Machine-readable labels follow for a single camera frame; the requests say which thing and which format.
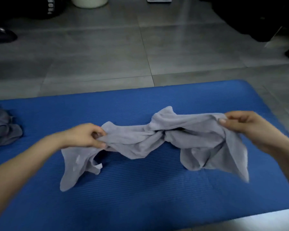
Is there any person's left forearm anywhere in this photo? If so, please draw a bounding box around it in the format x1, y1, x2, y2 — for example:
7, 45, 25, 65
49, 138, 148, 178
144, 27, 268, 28
0, 131, 65, 215

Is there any person's right forearm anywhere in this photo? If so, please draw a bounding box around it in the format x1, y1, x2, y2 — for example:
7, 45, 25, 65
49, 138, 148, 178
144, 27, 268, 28
260, 132, 289, 190

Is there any black bag with white print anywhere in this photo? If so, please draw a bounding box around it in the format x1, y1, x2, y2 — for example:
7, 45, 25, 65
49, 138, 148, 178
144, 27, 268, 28
19, 0, 71, 20

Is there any white plastic bucket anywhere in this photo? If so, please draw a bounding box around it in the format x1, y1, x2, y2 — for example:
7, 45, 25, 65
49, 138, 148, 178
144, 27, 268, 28
70, 0, 109, 9

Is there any black fabric heap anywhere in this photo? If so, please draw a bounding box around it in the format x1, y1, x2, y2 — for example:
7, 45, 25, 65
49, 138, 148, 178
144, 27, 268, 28
200, 0, 289, 43

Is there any person's right hand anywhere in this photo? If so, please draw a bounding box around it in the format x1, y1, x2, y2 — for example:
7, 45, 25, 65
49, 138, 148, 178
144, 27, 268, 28
218, 111, 280, 152

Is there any person's left hand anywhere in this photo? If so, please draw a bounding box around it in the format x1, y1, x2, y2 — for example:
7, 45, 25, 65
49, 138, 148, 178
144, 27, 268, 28
62, 123, 107, 149

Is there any light grey garment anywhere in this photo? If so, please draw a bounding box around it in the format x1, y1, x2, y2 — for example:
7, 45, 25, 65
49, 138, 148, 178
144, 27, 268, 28
60, 106, 250, 192

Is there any dark grey crumpled garment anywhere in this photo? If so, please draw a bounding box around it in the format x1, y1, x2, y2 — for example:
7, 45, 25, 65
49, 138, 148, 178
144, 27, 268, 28
0, 107, 23, 147

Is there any blue foam mat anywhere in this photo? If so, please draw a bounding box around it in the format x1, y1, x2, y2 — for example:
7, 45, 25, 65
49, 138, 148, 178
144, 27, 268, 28
0, 79, 289, 231

